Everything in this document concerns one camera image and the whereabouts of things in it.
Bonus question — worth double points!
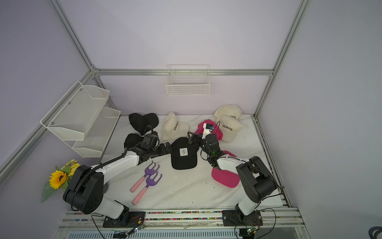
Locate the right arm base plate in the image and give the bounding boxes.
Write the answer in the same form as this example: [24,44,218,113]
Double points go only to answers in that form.
[222,210,263,227]

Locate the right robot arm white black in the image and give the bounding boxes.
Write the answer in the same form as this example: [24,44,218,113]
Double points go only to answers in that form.
[188,132,280,218]

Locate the sunflower bouquet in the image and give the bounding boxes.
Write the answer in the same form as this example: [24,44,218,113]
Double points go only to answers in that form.
[40,159,80,203]

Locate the aluminium front rail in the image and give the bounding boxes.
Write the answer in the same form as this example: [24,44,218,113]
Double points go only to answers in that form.
[54,208,310,239]

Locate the purple pink garden fork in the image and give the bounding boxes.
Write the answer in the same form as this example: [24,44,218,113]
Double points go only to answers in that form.
[132,172,162,205]
[130,161,160,193]

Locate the cream Colorado cap back right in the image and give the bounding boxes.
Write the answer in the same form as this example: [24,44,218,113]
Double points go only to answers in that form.
[214,104,242,120]

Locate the cream Colorado cap middle right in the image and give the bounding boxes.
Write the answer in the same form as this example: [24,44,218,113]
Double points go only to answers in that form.
[215,115,244,142]

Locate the purple pink garden fork upper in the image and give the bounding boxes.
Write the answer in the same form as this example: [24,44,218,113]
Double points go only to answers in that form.
[130,161,160,193]

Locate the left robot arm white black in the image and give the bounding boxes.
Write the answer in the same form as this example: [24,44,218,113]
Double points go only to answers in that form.
[63,132,171,219]

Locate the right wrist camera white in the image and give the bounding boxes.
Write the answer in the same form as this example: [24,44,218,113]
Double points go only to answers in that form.
[202,123,214,139]

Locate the purple pink garden fork lower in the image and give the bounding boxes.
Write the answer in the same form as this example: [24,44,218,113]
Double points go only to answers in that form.
[132,172,162,205]

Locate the cream colorado cap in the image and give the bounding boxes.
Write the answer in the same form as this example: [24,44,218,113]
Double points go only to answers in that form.
[162,112,190,141]
[214,104,242,120]
[215,115,244,142]

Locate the white wire wall basket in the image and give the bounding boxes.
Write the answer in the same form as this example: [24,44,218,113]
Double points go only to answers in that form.
[166,64,210,96]

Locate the pink cap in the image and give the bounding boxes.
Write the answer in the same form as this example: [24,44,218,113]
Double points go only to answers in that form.
[195,119,224,140]
[211,168,240,188]

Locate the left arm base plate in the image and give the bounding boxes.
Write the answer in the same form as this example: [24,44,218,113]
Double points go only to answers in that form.
[102,210,146,228]

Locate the black cap with white logo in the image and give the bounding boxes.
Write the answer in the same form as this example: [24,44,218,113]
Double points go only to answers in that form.
[171,137,199,170]

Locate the cream Colorado cap left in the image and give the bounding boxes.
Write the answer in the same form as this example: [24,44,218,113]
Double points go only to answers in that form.
[162,112,190,141]

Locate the white two-tier mesh shelf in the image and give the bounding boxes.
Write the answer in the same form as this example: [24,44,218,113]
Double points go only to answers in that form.
[40,81,120,158]

